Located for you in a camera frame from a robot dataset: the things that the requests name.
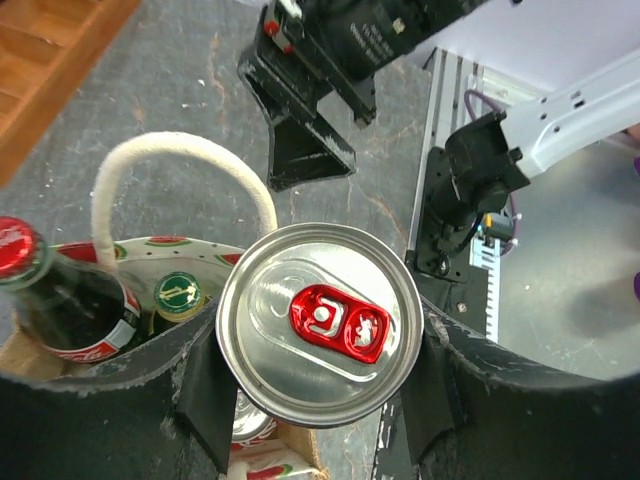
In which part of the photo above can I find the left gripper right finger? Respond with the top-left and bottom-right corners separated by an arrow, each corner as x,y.
401,301 -> 639,479

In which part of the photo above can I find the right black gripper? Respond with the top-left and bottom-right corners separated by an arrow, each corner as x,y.
237,1 -> 484,191

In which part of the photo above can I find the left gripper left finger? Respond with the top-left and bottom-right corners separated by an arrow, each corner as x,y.
1,303 -> 237,479

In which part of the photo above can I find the watermelon print canvas bag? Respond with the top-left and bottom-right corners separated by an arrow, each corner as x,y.
0,131 -> 331,480

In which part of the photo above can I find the green glass bottle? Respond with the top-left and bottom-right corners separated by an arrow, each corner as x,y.
148,271 -> 207,338

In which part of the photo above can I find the glass cola bottle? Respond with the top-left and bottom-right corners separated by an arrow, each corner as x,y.
1,216 -> 142,364

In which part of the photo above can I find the blue silver energy drink can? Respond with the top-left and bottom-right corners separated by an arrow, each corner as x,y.
215,222 -> 424,428

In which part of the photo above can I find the red cola can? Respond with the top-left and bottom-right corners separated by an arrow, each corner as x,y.
231,390 -> 277,450

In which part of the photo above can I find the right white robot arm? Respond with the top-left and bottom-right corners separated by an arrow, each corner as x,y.
237,1 -> 639,227

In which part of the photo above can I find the orange compartment tray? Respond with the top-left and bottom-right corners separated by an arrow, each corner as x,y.
1,0 -> 140,186

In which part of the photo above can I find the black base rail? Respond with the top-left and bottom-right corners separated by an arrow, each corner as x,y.
371,147 -> 488,479

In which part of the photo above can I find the light blue cable duct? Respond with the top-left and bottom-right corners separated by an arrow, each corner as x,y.
470,234 -> 501,343

